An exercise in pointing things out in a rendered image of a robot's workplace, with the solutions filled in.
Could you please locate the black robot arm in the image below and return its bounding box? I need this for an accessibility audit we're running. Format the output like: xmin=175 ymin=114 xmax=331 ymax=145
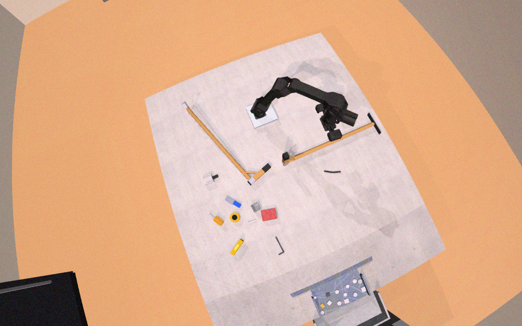
xmin=250 ymin=76 xmax=358 ymax=127

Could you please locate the red rectangular block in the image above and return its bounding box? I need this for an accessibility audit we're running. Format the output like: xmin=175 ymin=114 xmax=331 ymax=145
xmin=261 ymin=208 xmax=277 ymax=221

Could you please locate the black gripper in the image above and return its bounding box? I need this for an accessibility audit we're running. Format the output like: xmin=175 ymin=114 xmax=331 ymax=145
xmin=315 ymin=104 xmax=342 ymax=142

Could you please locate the long tan scraper with grey crossbar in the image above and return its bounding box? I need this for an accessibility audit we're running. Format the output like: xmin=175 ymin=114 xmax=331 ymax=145
xmin=181 ymin=101 xmax=271 ymax=186

